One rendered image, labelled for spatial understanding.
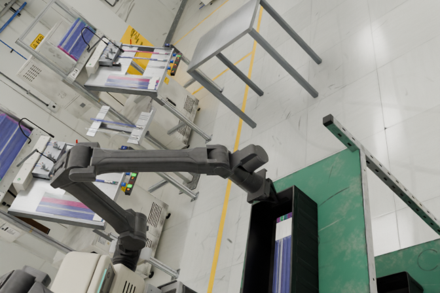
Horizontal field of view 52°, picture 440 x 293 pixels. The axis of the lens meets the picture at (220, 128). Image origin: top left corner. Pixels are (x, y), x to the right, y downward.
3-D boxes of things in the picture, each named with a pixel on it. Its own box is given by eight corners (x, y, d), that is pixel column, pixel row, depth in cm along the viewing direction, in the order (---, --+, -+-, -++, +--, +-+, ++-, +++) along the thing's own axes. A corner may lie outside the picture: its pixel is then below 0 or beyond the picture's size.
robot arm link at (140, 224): (121, 232, 156) (120, 246, 152) (121, 216, 149) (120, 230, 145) (148, 233, 157) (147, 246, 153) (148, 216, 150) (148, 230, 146)
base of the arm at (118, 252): (121, 233, 163) (110, 263, 154) (120, 221, 157) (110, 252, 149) (145, 238, 163) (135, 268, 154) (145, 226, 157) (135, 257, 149)
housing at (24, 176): (54, 148, 372) (50, 136, 362) (27, 195, 338) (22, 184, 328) (45, 146, 373) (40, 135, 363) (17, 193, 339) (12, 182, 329)
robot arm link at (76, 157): (44, 154, 127) (36, 182, 120) (84, 138, 123) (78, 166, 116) (132, 226, 157) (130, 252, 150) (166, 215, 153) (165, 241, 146)
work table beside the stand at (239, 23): (318, 96, 349) (249, 27, 316) (253, 129, 394) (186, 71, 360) (322, 59, 378) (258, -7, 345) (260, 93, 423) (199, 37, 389)
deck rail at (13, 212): (105, 227, 320) (104, 223, 316) (105, 230, 319) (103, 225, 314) (11, 212, 326) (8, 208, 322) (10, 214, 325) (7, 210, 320)
